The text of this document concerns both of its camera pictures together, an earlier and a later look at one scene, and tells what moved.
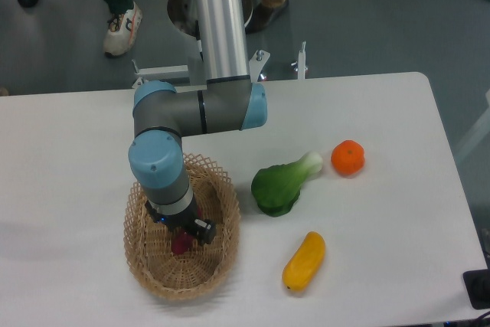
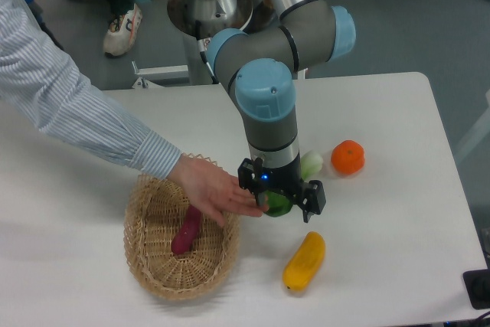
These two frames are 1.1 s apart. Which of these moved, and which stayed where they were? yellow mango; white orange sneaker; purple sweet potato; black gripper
Moved: black gripper
Stayed: white orange sneaker; purple sweet potato; yellow mango
